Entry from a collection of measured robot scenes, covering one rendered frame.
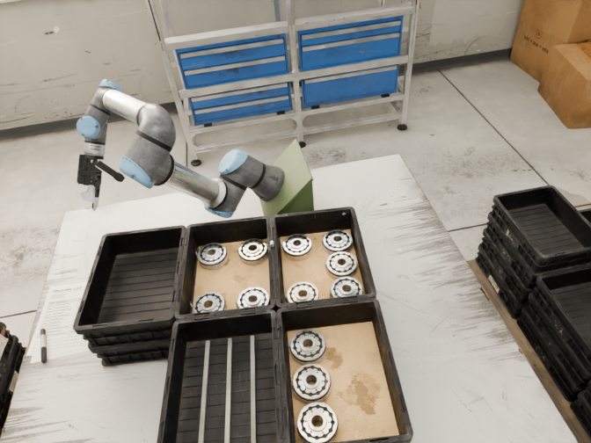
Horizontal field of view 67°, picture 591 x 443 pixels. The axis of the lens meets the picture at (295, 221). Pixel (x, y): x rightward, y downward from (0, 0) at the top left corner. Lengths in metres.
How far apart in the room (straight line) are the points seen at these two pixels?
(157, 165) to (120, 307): 0.49
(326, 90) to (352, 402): 2.49
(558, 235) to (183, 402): 1.73
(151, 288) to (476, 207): 2.15
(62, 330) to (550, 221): 2.10
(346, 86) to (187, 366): 2.49
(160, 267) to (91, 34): 2.73
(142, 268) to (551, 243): 1.72
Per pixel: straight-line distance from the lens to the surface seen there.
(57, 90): 4.35
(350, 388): 1.30
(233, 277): 1.54
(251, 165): 1.72
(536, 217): 2.36
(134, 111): 1.55
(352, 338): 1.37
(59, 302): 1.91
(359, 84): 3.42
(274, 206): 1.76
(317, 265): 1.54
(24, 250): 3.38
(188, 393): 1.36
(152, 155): 1.41
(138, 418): 1.52
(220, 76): 3.20
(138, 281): 1.65
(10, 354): 2.48
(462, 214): 3.01
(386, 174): 2.11
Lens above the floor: 2.01
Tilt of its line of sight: 44 degrees down
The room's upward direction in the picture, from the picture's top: 6 degrees counter-clockwise
